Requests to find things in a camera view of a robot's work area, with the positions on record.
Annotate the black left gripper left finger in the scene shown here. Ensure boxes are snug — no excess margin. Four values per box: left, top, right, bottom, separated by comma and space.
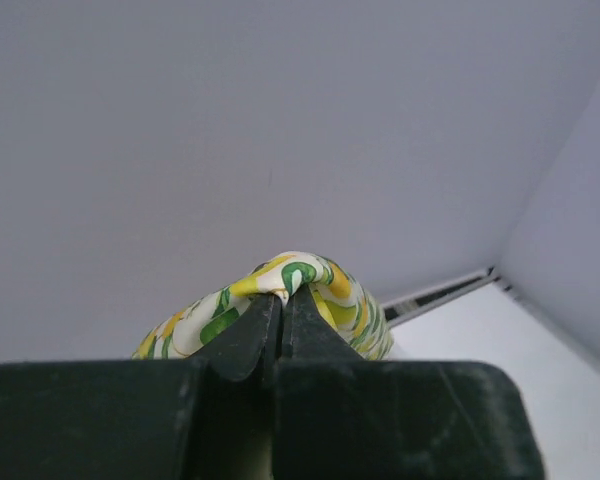
0, 295, 281, 479

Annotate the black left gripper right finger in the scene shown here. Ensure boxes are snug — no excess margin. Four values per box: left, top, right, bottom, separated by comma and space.
277, 288, 545, 479

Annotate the lemon print skirt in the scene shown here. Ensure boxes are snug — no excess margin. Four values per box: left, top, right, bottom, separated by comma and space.
132, 251, 394, 360

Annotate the aluminium frame rail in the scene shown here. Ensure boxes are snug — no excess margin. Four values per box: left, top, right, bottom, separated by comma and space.
382, 266, 502, 325

